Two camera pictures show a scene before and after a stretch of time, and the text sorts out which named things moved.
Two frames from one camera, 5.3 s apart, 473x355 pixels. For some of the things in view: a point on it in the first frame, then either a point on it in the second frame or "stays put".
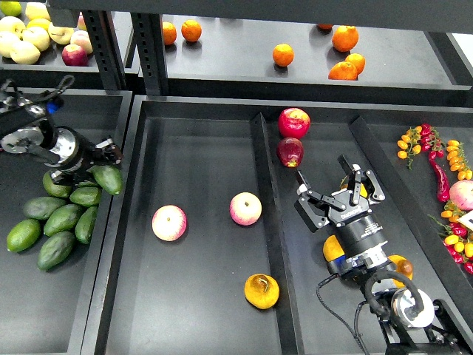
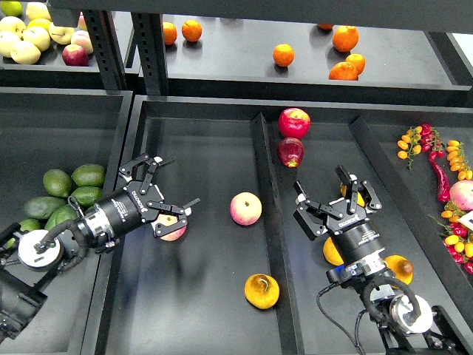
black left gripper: (72, 152) to (128, 207)
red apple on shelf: (75, 55) stays put
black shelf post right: (148, 30) stays put
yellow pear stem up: (261, 291) stays put
